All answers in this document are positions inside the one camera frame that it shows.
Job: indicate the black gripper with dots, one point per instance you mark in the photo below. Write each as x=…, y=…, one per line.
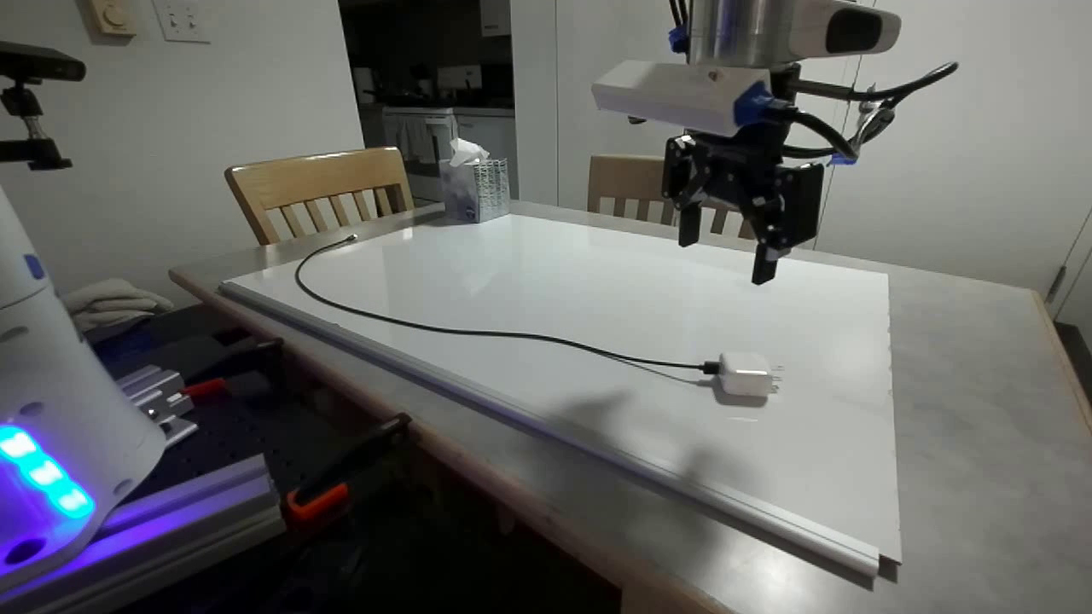
x=750, y=173

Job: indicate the beige wall thermostat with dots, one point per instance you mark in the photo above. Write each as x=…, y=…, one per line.
x=105, y=19

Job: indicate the white robot base blue light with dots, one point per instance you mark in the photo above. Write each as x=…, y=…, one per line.
x=54, y=378

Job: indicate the grey blue tissue box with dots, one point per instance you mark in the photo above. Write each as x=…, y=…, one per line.
x=472, y=189

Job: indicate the short aluminium extrusion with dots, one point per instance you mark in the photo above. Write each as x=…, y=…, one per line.
x=154, y=404

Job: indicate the white charger adapter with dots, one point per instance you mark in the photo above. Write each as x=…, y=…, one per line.
x=746, y=378

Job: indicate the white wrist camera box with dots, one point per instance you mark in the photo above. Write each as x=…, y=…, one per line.
x=668, y=97

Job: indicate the white door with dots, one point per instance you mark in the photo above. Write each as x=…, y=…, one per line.
x=1001, y=173

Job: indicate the white whiteboard with metal rail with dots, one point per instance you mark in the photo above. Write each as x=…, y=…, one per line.
x=634, y=284

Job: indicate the beige folded cloth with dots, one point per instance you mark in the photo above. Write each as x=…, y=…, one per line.
x=112, y=305

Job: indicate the black camera on stand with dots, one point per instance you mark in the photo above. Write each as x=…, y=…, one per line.
x=35, y=63

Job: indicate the orange black bar clamp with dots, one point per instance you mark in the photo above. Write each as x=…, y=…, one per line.
x=226, y=380
x=317, y=500

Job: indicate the white double switch plate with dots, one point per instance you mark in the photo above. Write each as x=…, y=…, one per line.
x=182, y=19

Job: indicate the wooden slat back chair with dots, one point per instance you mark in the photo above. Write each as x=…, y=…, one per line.
x=624, y=176
x=317, y=176

